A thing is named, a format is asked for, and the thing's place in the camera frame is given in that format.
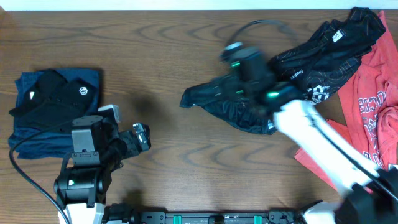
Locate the black patterned jersey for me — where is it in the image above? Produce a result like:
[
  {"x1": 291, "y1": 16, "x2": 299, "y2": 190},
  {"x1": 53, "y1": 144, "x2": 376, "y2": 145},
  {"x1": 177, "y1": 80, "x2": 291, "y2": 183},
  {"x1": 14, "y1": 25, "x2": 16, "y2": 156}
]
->
[{"x1": 180, "y1": 7, "x2": 386, "y2": 135}]

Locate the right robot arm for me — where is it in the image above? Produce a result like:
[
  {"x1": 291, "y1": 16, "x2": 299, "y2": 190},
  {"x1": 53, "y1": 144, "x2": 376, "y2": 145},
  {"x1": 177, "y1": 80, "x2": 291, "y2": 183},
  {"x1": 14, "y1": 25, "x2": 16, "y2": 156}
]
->
[{"x1": 217, "y1": 42, "x2": 397, "y2": 224}]

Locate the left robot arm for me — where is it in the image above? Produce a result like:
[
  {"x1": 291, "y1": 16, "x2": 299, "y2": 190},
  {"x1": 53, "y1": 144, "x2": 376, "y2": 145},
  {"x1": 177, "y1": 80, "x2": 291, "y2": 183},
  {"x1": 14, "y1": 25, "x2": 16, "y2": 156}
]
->
[{"x1": 54, "y1": 116, "x2": 151, "y2": 224}]

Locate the folded navy blue garment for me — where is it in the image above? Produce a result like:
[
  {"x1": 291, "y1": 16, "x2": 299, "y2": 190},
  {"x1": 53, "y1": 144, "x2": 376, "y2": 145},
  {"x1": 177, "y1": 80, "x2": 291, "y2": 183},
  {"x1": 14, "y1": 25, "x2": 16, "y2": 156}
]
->
[{"x1": 8, "y1": 70, "x2": 101, "y2": 159}]

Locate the folded black polo shirt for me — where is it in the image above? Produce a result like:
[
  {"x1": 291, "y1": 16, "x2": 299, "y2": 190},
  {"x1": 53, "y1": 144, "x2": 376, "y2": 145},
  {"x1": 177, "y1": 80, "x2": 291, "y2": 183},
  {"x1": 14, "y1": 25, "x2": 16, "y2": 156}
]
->
[{"x1": 9, "y1": 68, "x2": 100, "y2": 130}]

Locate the red t-shirt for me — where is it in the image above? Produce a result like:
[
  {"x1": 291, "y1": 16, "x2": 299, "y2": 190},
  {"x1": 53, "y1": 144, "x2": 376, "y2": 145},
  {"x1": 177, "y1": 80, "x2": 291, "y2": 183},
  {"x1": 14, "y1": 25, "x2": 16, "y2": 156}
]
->
[{"x1": 281, "y1": 7, "x2": 397, "y2": 169}]

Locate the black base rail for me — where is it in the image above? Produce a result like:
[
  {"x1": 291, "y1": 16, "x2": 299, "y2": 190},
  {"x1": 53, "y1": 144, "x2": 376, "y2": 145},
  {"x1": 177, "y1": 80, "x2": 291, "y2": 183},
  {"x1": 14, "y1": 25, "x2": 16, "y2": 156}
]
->
[{"x1": 104, "y1": 203, "x2": 305, "y2": 224}]

